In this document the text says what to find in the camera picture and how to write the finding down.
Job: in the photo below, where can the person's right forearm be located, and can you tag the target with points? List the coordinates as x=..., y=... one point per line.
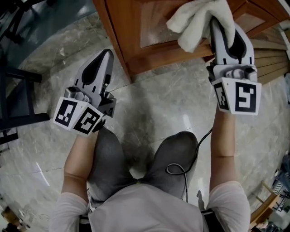
x=224, y=140

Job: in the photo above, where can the person's left forearm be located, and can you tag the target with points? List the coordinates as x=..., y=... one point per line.
x=77, y=158

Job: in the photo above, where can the wooden cabinet door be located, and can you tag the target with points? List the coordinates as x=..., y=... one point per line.
x=136, y=22
x=251, y=19

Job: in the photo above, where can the wooden vanity with white sink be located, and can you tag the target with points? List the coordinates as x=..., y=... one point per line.
x=104, y=11

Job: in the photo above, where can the black wrist band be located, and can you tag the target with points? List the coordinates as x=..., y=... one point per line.
x=100, y=125

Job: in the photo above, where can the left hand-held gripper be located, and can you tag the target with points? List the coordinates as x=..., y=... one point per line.
x=68, y=111

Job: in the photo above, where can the stack of wooden planks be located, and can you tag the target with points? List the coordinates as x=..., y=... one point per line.
x=269, y=59

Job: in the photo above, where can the white cloth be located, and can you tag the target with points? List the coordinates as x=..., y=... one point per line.
x=199, y=18

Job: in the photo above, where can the person's grey trousers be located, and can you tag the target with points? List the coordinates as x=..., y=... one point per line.
x=108, y=158

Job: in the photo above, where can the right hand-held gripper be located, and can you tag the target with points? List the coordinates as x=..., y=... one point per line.
x=244, y=95

